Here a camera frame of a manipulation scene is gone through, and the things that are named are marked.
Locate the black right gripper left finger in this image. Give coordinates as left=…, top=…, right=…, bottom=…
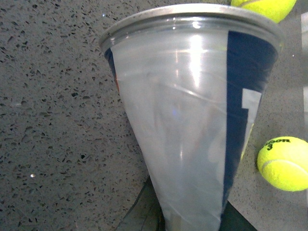
left=116, top=178, right=165, bottom=231

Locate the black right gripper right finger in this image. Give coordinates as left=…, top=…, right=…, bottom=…
left=220, top=202, right=257, bottom=231

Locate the clear Wilson tennis ball can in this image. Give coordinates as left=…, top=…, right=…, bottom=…
left=100, top=3, right=283, bottom=231

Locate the tennis ball with black logo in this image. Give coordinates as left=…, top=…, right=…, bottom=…
left=257, top=137, right=308, bottom=192

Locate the yellow tennis ball middle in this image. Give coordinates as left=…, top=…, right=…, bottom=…
left=231, top=0, right=297, bottom=23

